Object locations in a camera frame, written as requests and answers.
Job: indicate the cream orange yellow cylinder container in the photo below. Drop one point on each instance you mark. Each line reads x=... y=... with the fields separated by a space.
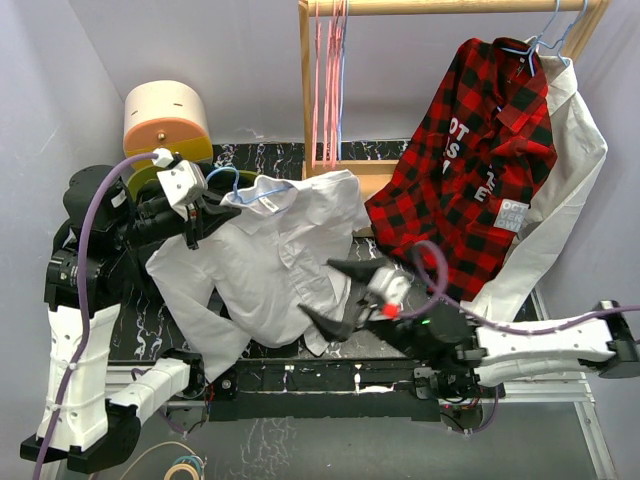
x=166 y=114

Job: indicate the cream white hanging shirt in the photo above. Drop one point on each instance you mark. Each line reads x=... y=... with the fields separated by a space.
x=555 y=208

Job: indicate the red black plaid shirt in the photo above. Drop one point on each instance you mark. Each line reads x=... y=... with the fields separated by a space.
x=472 y=167

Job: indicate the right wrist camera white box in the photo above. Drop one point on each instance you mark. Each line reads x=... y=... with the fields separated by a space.
x=388 y=294

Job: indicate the aluminium frame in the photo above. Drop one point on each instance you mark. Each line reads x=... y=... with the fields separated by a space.
x=569 y=387

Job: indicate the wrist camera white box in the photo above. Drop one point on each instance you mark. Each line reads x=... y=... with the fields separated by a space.
x=182 y=181
x=388 y=294

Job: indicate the pink wire hanger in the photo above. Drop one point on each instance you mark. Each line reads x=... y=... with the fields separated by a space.
x=326 y=84

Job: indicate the wooden clothes rack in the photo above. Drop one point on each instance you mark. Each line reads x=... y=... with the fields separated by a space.
x=373 y=175

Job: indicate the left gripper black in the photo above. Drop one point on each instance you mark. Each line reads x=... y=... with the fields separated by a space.
x=188 y=228

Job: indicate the olive green basket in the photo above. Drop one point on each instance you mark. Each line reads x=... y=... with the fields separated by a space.
x=149 y=174

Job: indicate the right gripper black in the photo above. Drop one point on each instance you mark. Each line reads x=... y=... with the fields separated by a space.
x=343 y=332

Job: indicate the black garment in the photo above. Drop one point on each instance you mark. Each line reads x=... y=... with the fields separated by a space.
x=138 y=252

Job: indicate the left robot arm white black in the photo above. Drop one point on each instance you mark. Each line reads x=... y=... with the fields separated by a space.
x=95 y=257

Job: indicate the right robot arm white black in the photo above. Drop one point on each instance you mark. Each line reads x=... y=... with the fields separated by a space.
x=462 y=352

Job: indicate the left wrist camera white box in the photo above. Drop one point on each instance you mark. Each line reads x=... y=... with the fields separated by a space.
x=182 y=181

